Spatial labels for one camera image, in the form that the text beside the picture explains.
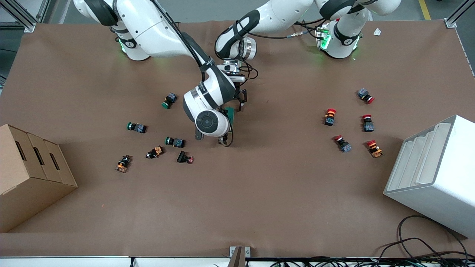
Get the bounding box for green load switch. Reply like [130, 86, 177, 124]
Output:
[223, 107, 236, 135]

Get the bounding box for brown table cover sheet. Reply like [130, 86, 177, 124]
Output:
[0, 19, 475, 258]

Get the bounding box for cardboard box with slots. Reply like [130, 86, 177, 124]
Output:
[0, 124, 78, 233]

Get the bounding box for white plastic tiered rack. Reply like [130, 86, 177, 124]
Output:
[383, 115, 475, 238]

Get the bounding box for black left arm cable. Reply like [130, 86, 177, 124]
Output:
[239, 28, 323, 80]

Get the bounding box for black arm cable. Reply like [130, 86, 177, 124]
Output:
[148, 0, 214, 80]
[239, 28, 323, 80]

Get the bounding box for black orange contact block switch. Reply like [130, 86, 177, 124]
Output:
[115, 155, 132, 173]

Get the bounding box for black base cable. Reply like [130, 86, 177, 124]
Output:
[293, 18, 322, 39]

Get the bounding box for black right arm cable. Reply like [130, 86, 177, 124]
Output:
[148, 0, 214, 80]

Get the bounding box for grey metal bracket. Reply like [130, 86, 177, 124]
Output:
[229, 246, 251, 267]

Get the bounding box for black cable bundle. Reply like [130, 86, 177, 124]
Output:
[256, 237, 475, 267]

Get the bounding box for white table edge rail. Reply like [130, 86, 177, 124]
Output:
[0, 256, 475, 267]

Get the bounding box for black looped cable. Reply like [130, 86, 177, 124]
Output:
[398, 215, 469, 260]

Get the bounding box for aluminium frame profile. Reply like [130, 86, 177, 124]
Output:
[444, 0, 475, 29]
[0, 0, 37, 34]

